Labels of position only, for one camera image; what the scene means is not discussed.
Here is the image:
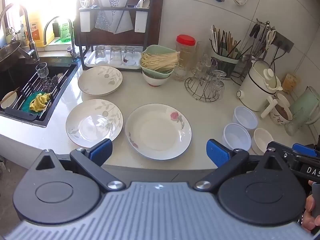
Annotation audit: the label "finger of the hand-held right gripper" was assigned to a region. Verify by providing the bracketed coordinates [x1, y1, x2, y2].
[266, 141, 304, 166]
[292, 143, 320, 158]

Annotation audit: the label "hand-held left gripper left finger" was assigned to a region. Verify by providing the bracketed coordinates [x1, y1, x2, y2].
[35, 139, 127, 190]

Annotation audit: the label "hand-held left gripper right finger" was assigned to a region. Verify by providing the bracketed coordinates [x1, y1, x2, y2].
[194, 139, 288, 190]

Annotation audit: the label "cream ceramic bowl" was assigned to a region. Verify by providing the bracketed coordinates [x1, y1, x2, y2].
[251, 128, 274, 155]

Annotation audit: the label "white plastic bowl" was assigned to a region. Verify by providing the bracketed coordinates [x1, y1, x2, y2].
[232, 106, 258, 131]
[222, 123, 252, 151]

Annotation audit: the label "white plate with grey leaves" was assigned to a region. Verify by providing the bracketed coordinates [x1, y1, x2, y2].
[77, 66, 123, 96]
[66, 99, 124, 148]

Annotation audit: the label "white plate with pink rose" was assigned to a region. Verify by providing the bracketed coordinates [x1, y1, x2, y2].
[125, 103, 192, 160]

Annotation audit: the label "person's right hand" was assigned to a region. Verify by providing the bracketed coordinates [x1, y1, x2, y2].
[303, 180, 320, 230]

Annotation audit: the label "floral mug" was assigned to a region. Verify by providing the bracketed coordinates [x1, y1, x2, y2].
[261, 94, 293, 126]

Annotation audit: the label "pale green pitcher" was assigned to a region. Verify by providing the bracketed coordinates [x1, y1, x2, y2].
[284, 86, 320, 137]

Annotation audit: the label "white electric pot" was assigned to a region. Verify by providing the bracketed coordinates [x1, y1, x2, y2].
[237, 60, 283, 112]

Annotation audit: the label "tan scouring pad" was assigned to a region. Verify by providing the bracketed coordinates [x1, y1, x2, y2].
[281, 73, 300, 94]

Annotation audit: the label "clear glass cup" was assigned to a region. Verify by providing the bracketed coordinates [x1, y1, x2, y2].
[194, 54, 213, 80]
[212, 70, 227, 100]

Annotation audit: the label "yellow cloth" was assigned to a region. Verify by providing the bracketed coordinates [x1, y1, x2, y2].
[29, 93, 52, 113]

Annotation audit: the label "grey scrubber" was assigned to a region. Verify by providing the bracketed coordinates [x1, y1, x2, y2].
[42, 73, 63, 93]

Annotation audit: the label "white drip tray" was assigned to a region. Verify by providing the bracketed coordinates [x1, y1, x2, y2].
[84, 49, 142, 70]

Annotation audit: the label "black sink drain rack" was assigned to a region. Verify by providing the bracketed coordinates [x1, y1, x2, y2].
[4, 65, 76, 121]

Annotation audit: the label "white bowl with red base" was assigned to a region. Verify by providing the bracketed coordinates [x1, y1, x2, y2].
[142, 71, 172, 87]

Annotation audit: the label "green cloth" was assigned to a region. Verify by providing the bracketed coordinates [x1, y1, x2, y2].
[19, 91, 50, 115]

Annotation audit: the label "cut glass wine glass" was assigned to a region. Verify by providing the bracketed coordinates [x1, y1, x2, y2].
[35, 62, 49, 80]

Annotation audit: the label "glass jar with red lid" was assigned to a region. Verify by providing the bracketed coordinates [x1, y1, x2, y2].
[173, 34, 196, 82]

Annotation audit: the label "white bowl with chopsticks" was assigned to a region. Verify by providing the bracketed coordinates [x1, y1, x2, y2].
[0, 87, 20, 110]

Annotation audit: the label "pale dried noodles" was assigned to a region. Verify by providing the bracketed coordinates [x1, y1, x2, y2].
[141, 52, 179, 72]

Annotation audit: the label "small steel faucet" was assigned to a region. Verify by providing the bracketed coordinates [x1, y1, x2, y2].
[43, 16, 78, 62]

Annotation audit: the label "bundle of chopsticks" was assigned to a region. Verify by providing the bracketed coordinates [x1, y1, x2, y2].
[209, 25, 242, 58]

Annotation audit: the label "black kitchen sink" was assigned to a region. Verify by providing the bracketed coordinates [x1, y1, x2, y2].
[0, 57, 81, 128]

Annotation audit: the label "green colander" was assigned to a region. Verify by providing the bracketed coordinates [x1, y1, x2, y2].
[139, 44, 180, 75]

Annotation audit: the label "hanging kitchen utensils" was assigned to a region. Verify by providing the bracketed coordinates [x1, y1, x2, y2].
[246, 19, 278, 60]

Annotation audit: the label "green soap bottle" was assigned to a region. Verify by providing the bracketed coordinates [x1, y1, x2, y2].
[54, 17, 72, 43]

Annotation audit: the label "white utensil caddy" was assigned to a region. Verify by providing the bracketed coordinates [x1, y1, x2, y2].
[134, 4, 150, 33]
[79, 6, 95, 33]

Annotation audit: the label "tall steel faucet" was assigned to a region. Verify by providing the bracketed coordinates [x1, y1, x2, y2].
[0, 3, 41, 63]

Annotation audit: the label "black metal dish rack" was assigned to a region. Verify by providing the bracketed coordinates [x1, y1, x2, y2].
[75, 0, 152, 71]

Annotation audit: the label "dark metal pot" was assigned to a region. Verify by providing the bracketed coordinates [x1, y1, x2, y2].
[0, 41, 22, 65]

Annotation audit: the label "orange detergent bottle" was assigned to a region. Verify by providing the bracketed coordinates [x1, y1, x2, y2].
[24, 20, 42, 48]

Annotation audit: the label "grey patterned cloth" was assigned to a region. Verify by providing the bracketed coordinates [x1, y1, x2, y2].
[94, 0, 134, 34]

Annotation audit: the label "brown cutting board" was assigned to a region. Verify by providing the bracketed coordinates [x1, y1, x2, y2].
[74, 0, 164, 47]

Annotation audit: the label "wire cup rack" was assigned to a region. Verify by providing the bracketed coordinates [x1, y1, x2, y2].
[185, 76, 225, 103]

